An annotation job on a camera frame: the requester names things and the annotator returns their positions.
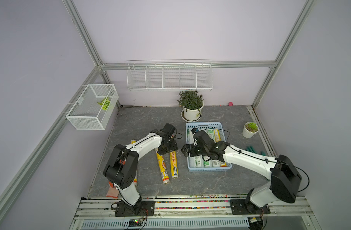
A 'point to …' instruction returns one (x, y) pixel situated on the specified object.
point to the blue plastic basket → (212, 125)
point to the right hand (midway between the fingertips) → (187, 148)
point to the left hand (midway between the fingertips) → (172, 150)
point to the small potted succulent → (250, 129)
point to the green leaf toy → (105, 103)
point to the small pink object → (230, 103)
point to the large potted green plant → (192, 103)
